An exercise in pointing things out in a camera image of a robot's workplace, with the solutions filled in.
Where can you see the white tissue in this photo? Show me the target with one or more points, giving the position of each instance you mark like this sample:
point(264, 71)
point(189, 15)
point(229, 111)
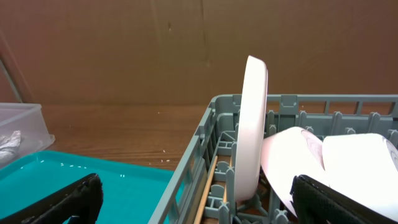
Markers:
point(10, 146)

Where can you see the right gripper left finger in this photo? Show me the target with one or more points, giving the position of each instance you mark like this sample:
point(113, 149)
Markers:
point(78, 203)

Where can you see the teal serving tray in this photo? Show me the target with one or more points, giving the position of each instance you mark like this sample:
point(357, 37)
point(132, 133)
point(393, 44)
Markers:
point(130, 192)

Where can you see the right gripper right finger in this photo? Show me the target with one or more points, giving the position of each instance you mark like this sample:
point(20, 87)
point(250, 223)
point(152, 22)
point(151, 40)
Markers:
point(316, 203)

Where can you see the white bowl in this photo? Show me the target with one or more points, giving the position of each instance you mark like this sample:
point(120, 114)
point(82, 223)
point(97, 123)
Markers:
point(363, 167)

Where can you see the clear plastic storage bin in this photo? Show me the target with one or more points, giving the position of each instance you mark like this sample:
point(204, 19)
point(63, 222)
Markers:
point(23, 131)

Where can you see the white plate with peanuts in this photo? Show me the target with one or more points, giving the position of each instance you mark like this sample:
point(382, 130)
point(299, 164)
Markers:
point(250, 129)

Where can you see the grey dishwasher rack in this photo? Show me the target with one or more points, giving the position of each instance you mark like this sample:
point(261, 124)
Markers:
point(216, 135)

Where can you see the wooden chopstick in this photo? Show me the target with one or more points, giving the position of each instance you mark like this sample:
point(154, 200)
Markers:
point(225, 199)
point(206, 190)

